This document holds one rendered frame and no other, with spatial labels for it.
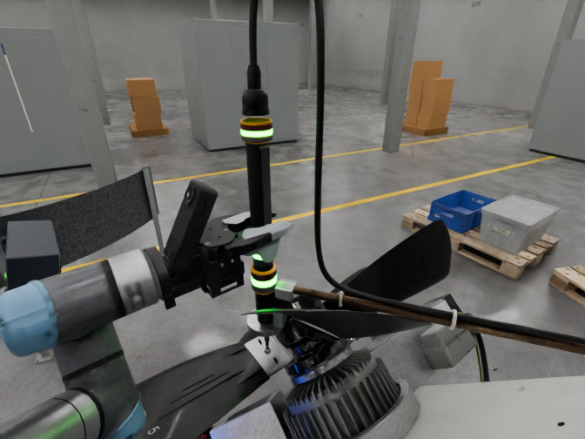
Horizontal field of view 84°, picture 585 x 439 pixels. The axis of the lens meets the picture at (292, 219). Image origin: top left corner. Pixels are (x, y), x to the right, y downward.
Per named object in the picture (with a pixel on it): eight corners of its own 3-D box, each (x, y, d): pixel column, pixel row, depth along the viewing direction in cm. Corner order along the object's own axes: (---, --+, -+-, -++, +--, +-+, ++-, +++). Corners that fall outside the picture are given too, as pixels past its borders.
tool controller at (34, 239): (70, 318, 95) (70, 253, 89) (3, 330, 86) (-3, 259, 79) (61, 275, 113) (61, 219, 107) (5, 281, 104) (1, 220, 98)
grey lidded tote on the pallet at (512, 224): (548, 239, 310) (561, 207, 295) (518, 259, 279) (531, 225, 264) (503, 222, 340) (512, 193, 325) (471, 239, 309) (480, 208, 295)
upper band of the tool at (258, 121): (277, 138, 47) (276, 118, 46) (265, 145, 43) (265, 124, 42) (249, 137, 48) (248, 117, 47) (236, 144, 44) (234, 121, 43)
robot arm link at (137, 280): (103, 248, 42) (117, 280, 36) (140, 237, 44) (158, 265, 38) (117, 294, 45) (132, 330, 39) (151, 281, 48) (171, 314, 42)
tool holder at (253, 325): (299, 316, 62) (300, 273, 58) (288, 344, 56) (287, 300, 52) (256, 306, 65) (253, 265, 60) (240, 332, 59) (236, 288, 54)
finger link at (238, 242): (263, 233, 51) (207, 247, 47) (262, 223, 50) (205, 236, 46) (275, 247, 47) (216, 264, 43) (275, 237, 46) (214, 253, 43)
